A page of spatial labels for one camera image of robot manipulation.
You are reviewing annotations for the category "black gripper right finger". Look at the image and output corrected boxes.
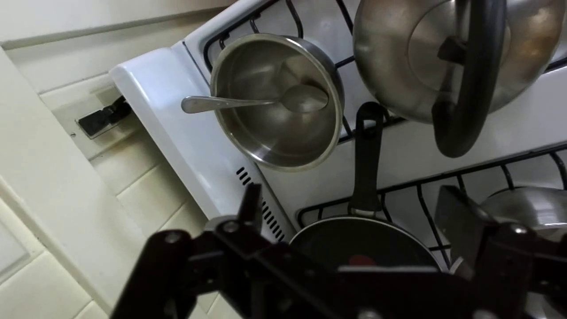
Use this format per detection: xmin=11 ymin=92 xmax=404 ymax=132
xmin=436 ymin=186 xmax=567 ymax=319

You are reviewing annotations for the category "black frying pan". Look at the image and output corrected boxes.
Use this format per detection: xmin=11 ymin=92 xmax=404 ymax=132
xmin=290 ymin=102 xmax=439 ymax=272

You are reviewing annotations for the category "steel kettle black handle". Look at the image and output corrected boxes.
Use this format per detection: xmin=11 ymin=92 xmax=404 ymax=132
xmin=352 ymin=0 xmax=565 ymax=157

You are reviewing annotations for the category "small silver bowl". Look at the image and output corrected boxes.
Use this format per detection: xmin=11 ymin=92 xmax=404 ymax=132
xmin=211 ymin=33 xmax=344 ymax=170

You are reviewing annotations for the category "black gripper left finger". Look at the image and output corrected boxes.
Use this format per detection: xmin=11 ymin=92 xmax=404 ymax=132
xmin=112 ymin=184 xmax=331 ymax=319

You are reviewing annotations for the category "white gas stove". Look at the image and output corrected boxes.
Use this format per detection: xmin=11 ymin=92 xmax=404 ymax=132
xmin=112 ymin=0 xmax=567 ymax=265

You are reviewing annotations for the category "big silver bowl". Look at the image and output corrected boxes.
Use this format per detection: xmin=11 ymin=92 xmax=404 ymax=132
xmin=482 ymin=186 xmax=567 ymax=228

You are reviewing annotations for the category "black wall outlet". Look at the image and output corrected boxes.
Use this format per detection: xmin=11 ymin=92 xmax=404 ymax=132
xmin=78 ymin=95 xmax=133 ymax=136

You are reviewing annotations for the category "metal spoon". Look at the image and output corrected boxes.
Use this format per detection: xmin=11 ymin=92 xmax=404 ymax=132
xmin=181 ymin=84 xmax=329 ymax=113

